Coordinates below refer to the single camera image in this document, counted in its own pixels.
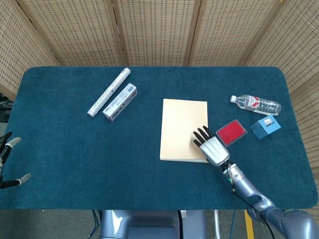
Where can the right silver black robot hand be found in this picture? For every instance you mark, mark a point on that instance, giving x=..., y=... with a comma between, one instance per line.
x=214, y=149

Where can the left black grey robot hand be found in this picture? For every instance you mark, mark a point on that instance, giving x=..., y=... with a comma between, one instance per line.
x=8, y=159

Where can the cream-coloured book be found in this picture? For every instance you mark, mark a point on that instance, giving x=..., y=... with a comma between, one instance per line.
x=182, y=129

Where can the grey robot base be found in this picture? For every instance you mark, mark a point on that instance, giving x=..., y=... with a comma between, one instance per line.
x=149, y=224

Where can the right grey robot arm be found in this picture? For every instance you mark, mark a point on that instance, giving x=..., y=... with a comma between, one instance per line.
x=254, y=194

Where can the red ink stamp pad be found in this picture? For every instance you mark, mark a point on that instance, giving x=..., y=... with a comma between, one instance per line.
x=231, y=132

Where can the small blue box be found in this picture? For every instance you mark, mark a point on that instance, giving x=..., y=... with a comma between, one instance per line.
x=265, y=126

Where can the clear plastic water bottle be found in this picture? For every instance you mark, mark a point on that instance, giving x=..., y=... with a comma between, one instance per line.
x=256, y=104

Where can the blue table cloth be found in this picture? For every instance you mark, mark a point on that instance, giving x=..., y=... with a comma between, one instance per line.
x=124, y=154

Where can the white toothpaste box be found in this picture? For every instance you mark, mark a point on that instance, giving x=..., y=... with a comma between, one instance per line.
x=120, y=102

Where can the white cling film roll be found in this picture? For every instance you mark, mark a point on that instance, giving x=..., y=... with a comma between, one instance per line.
x=108, y=93

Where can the woven bamboo folding screen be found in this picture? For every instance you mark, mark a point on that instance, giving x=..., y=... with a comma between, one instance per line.
x=159, y=30

